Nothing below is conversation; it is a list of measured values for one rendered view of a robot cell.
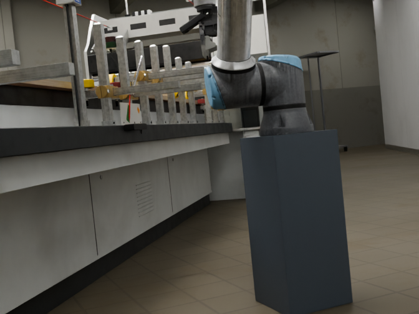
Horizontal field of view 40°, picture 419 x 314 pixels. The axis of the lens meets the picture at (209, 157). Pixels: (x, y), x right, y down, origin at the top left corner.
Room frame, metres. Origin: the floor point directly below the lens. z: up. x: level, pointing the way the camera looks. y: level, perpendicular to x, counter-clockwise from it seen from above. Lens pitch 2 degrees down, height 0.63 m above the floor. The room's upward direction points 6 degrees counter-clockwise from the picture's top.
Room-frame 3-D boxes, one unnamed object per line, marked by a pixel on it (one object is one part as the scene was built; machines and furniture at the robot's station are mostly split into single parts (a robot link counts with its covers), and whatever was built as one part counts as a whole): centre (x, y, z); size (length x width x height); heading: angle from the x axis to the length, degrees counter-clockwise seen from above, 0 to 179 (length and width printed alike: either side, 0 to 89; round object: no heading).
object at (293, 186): (2.02, -0.28, 0.30); 0.25 x 0.25 x 0.60; 23
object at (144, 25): (5.58, 0.26, 0.95); 1.65 x 0.70 x 1.90; 78
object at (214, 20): (2.36, -0.05, 1.08); 0.09 x 0.08 x 0.12; 82
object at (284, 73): (2.02, -0.27, 0.79); 0.17 x 0.15 x 0.18; 100
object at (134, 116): (2.61, 0.33, 0.75); 0.26 x 0.01 x 0.10; 168
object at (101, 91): (2.42, 0.40, 0.84); 0.13 x 0.06 x 0.05; 168
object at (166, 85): (2.42, 0.31, 0.84); 0.43 x 0.03 x 0.04; 78
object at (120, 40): (2.65, 0.35, 0.87); 0.03 x 0.03 x 0.48; 78
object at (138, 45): (2.89, 0.30, 0.88); 0.03 x 0.03 x 0.48; 78
